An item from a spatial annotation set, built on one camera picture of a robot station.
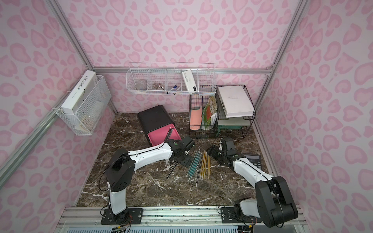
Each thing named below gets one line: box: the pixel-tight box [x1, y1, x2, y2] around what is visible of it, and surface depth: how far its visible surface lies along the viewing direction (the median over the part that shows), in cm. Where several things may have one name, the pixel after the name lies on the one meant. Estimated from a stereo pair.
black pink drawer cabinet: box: [136, 104, 182, 147], surface depth 93 cm
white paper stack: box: [217, 85, 255, 118], surface depth 96 cm
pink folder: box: [189, 106, 203, 131], surface depth 112 cm
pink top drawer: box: [147, 125, 182, 147], surface depth 92 cm
